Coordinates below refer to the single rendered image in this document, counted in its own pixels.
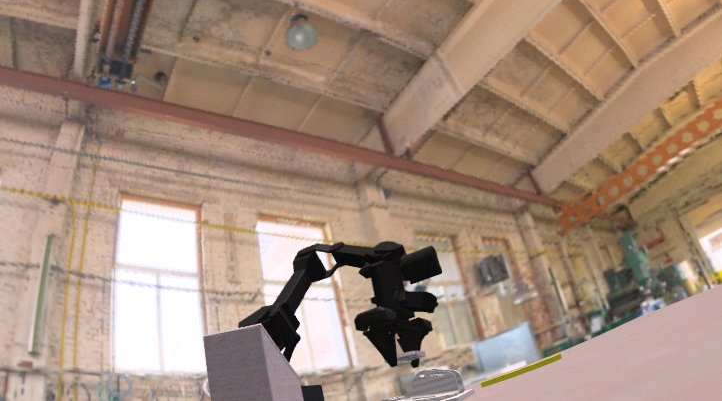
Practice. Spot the olive yellow flat bar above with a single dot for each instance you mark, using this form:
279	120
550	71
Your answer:
521	371

